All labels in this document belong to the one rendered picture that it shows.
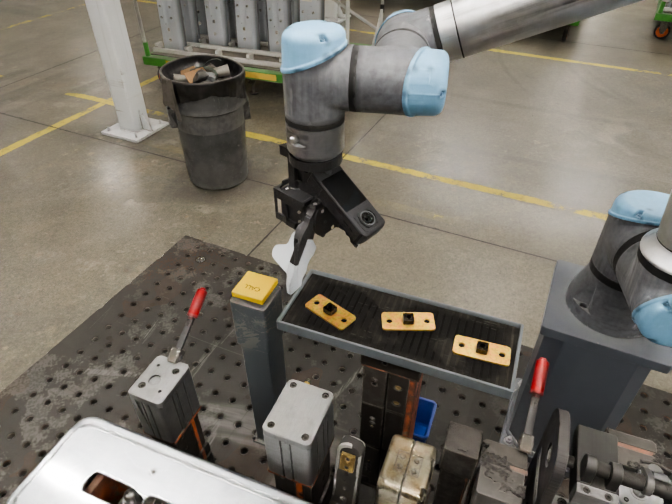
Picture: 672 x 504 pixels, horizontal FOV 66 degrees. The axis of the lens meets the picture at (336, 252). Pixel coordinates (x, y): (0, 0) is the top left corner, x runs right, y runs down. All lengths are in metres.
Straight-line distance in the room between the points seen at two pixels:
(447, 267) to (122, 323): 1.74
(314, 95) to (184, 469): 0.60
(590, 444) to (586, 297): 0.31
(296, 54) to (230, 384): 0.93
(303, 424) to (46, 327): 2.09
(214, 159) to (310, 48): 2.71
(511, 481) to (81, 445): 0.66
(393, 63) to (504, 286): 2.21
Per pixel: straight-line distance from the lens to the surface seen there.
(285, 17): 4.74
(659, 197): 0.96
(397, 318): 0.84
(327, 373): 1.35
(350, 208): 0.67
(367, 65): 0.61
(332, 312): 0.84
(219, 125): 3.18
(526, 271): 2.87
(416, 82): 0.61
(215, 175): 3.34
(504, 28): 0.72
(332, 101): 0.62
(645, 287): 0.82
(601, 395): 1.10
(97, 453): 0.96
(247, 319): 0.93
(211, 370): 1.41
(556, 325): 0.99
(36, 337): 2.73
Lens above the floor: 1.77
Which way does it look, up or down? 39 degrees down
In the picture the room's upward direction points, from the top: straight up
